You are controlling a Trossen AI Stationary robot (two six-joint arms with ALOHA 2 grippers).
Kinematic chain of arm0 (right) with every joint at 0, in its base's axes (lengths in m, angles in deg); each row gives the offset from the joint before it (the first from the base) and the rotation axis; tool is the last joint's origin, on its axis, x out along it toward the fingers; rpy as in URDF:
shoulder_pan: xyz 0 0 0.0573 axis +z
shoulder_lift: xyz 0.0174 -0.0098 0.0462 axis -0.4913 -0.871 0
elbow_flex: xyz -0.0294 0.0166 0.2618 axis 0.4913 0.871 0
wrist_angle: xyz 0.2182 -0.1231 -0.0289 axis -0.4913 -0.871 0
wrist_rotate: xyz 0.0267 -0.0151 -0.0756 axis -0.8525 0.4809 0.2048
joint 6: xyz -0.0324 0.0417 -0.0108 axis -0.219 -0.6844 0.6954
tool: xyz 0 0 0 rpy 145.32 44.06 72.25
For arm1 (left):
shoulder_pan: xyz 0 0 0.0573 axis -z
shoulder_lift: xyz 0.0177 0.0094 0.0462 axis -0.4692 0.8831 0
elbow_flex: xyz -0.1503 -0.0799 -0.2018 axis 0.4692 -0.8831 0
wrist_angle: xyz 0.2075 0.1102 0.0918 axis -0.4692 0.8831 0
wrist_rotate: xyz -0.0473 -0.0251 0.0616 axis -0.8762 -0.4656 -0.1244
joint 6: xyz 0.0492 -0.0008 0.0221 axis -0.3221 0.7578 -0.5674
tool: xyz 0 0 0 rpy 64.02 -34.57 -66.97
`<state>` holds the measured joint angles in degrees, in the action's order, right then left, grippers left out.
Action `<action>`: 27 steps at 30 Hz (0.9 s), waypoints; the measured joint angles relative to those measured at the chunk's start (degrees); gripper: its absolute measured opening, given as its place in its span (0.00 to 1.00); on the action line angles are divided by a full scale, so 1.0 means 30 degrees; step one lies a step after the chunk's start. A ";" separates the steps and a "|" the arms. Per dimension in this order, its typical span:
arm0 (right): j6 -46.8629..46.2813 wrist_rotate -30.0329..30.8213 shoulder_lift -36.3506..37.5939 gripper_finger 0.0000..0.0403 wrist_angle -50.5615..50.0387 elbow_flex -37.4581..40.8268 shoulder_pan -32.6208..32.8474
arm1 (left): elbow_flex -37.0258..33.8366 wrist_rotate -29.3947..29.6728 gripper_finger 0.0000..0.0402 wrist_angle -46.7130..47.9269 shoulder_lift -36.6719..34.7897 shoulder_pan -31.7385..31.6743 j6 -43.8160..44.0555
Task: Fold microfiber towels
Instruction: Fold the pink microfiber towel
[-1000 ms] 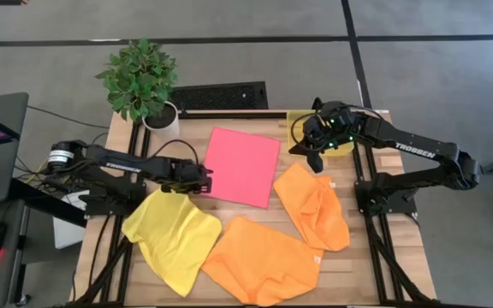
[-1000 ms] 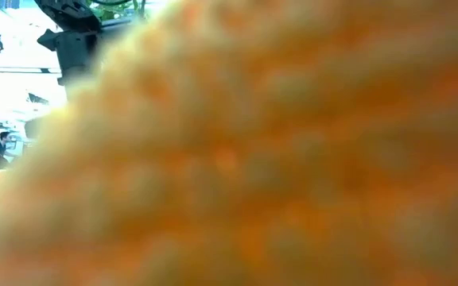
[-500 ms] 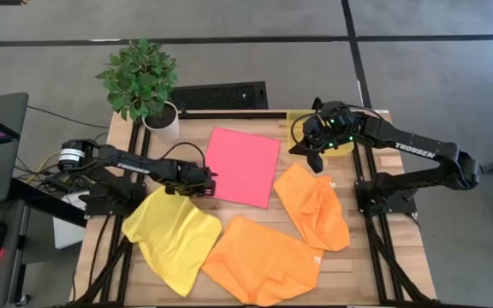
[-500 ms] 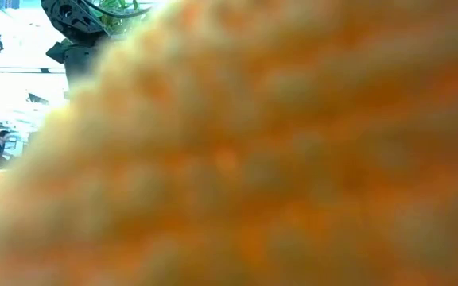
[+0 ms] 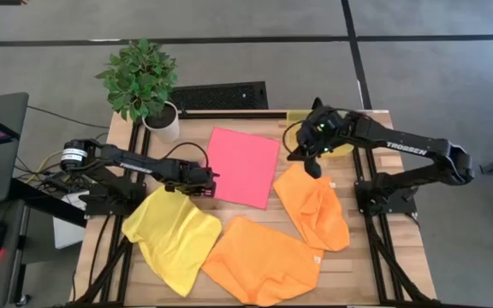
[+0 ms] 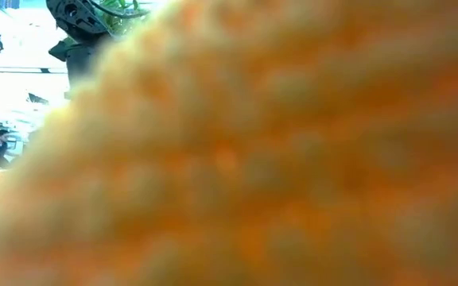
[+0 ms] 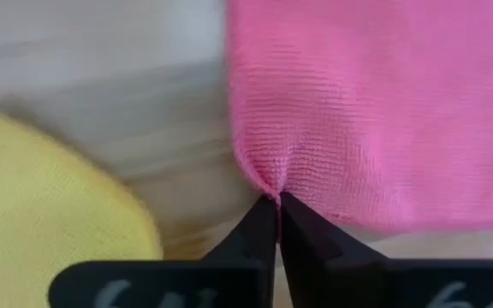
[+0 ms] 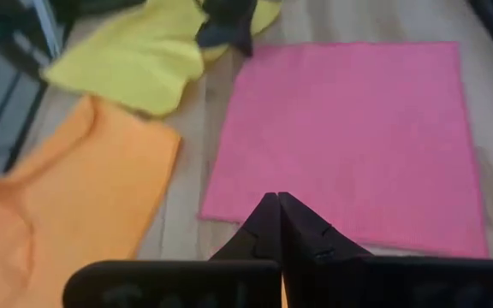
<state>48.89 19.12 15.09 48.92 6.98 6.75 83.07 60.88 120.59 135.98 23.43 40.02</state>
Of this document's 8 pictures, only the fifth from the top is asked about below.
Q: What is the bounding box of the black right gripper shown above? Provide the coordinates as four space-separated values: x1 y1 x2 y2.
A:
288 106 354 180

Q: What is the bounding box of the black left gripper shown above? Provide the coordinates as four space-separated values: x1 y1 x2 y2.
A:
163 158 222 198

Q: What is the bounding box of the pink microfiber towel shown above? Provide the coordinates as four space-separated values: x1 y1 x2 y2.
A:
205 127 282 210

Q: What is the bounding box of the orange microfiber towel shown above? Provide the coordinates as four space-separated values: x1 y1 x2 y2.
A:
272 162 351 252
201 216 325 307

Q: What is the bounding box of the yellow microfiber towel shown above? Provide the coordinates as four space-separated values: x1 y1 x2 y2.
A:
121 184 223 299

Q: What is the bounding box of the yellow plastic bin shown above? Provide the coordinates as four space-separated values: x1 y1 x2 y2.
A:
287 110 355 158

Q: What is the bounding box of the white plant pot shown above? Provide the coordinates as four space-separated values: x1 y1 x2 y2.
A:
142 101 181 144

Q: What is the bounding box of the black perforated panel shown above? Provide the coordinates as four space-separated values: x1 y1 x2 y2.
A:
169 80 270 111

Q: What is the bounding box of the green leafy plant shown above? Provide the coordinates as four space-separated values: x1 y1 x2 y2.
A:
95 37 179 123

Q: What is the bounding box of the white box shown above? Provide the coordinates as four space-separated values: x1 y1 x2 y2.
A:
52 190 89 250

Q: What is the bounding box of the black flat bar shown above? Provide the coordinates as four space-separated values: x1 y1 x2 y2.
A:
10 177 87 228

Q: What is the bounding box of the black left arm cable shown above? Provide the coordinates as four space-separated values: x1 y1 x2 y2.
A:
159 140 210 169

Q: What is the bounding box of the black aluminium frame rail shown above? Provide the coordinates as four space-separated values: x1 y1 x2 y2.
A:
99 121 141 304
352 145 388 304
364 145 406 304
116 126 151 304
180 110 291 120

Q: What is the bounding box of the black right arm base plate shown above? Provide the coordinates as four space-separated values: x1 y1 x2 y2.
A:
354 179 419 216

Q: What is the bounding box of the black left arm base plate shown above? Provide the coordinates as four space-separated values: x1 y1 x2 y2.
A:
84 179 147 217

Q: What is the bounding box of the black diagonal frame strut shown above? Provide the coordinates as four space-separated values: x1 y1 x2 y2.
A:
368 226 436 305
71 239 131 305

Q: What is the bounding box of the black cable bundle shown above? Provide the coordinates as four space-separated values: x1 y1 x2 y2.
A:
15 149 102 193

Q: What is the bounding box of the thin black floor cable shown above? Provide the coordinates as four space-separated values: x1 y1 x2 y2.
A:
27 104 110 130

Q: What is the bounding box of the yellow cable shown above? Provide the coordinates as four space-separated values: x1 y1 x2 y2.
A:
26 149 66 185

